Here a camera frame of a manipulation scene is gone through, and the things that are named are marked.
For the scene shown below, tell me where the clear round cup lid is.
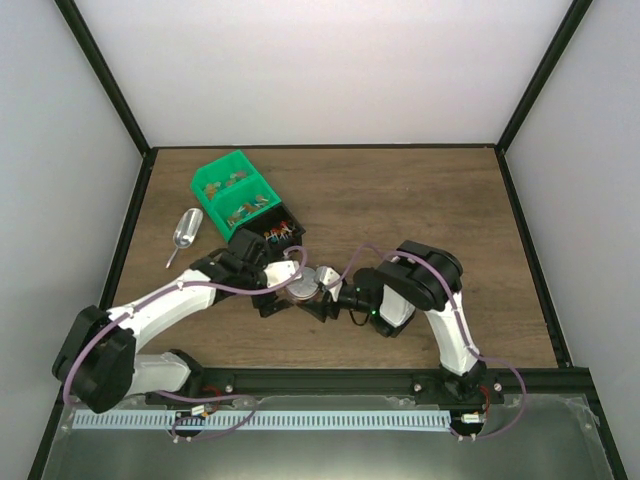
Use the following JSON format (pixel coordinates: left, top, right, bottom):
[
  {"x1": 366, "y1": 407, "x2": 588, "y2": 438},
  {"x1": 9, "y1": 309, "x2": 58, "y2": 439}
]
[{"x1": 285, "y1": 267, "x2": 320, "y2": 297}]

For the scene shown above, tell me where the black lollipop bin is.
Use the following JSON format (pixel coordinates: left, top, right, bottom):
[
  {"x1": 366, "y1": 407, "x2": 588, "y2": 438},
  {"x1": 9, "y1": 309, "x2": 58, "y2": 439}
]
[{"x1": 235, "y1": 202, "x2": 306, "y2": 251}]

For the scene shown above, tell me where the silver metal scoop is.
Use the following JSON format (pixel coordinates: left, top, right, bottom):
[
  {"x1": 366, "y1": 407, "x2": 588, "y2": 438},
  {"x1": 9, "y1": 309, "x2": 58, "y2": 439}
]
[{"x1": 165, "y1": 208, "x2": 204, "y2": 269}]

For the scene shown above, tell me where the green two-compartment candy bin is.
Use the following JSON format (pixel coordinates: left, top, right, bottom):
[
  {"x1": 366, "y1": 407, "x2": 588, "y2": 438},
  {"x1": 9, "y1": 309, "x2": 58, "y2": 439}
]
[{"x1": 190, "y1": 150, "x2": 282, "y2": 241}]

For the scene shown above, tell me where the clear round plastic cup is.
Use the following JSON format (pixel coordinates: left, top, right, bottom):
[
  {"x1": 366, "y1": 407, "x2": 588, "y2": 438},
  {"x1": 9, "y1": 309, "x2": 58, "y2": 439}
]
[{"x1": 288, "y1": 292, "x2": 319, "y2": 304}]

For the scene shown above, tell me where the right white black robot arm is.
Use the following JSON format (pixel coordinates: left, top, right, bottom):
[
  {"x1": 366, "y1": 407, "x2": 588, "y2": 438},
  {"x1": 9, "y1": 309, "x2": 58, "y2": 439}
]
[{"x1": 299, "y1": 240, "x2": 486, "y2": 403}]

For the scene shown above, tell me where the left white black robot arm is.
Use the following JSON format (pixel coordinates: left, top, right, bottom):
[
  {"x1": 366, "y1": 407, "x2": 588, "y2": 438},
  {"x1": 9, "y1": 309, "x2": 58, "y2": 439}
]
[{"x1": 52, "y1": 230, "x2": 306, "y2": 413}]

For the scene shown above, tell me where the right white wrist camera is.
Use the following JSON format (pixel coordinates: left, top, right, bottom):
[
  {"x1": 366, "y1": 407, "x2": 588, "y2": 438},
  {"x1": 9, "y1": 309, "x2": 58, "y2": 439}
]
[{"x1": 314, "y1": 266, "x2": 342, "y2": 291}]

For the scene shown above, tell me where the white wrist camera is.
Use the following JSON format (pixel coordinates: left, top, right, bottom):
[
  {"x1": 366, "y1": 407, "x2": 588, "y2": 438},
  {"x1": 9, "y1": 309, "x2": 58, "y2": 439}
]
[
  {"x1": 314, "y1": 266, "x2": 342, "y2": 291},
  {"x1": 263, "y1": 260, "x2": 302, "y2": 291}
]

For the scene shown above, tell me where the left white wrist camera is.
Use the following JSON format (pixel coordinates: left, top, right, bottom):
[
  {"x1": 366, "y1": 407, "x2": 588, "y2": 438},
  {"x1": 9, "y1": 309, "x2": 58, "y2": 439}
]
[{"x1": 263, "y1": 260, "x2": 302, "y2": 291}]

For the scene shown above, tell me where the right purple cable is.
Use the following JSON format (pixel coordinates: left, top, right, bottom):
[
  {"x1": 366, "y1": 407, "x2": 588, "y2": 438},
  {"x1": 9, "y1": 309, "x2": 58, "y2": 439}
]
[{"x1": 337, "y1": 242, "x2": 528, "y2": 442}]

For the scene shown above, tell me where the light blue slotted cable duct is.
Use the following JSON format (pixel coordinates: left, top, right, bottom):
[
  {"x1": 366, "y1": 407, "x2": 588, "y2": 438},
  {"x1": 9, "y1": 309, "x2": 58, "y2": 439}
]
[{"x1": 72, "y1": 410, "x2": 451, "y2": 432}]

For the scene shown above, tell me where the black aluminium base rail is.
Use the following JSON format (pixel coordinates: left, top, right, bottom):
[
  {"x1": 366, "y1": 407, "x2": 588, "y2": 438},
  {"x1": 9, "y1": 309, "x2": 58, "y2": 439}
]
[{"x1": 175, "y1": 367, "x2": 595, "y2": 408}]

